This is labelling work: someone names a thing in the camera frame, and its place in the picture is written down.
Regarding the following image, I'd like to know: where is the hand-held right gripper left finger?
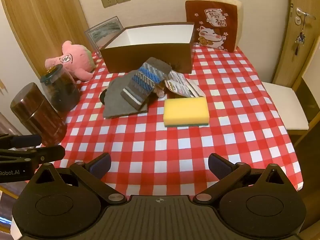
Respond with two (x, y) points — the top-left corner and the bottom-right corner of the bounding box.
(30, 152), (127, 205)

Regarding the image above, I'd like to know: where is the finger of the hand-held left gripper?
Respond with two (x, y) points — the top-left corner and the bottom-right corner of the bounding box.
(0, 134), (42, 148)
(0, 145), (66, 167)

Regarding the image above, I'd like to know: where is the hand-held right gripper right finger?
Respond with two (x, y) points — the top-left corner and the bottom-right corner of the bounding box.
(193, 152), (290, 205)

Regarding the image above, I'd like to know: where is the yellow sponge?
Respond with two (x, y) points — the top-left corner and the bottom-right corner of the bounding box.
(163, 97), (210, 128)

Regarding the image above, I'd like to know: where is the grey cloth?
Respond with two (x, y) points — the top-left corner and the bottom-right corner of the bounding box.
(103, 70), (150, 119)

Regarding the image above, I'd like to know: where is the blue grey striped sock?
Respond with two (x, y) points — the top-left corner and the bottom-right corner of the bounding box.
(121, 57), (173, 111)

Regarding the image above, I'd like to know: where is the brown cardboard box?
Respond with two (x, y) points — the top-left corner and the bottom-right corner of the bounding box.
(100, 22), (195, 74)

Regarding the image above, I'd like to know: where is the brown canister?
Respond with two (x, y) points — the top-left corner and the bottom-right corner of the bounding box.
(10, 82), (67, 147)

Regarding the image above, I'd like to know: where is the red white checkered tablecloth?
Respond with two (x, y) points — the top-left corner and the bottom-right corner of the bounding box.
(54, 45), (304, 197)

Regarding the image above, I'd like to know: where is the glass jar with dark lid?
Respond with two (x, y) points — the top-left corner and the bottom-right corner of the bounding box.
(40, 64), (80, 112)

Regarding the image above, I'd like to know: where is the white chair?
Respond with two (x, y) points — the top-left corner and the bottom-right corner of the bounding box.
(261, 81), (310, 131)

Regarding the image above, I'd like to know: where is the white printed packet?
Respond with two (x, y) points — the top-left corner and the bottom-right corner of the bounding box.
(164, 70), (206, 98)

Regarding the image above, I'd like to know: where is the pink plush toy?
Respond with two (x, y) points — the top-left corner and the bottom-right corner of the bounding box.
(45, 40), (96, 81)

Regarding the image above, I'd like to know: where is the wooden side panel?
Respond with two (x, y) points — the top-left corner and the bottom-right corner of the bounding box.
(0, 0), (93, 80)

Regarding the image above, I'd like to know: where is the hanging key charm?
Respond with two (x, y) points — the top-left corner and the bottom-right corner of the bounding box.
(295, 15), (306, 57)

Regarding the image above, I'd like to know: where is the red lucky cat cushion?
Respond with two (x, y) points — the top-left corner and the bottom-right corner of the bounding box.
(185, 0), (244, 52)

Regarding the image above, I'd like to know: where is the clear picture frame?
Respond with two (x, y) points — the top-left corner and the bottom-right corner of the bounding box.
(84, 16), (123, 53)

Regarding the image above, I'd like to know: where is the silver door handle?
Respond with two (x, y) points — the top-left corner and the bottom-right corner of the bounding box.
(296, 7), (317, 25)

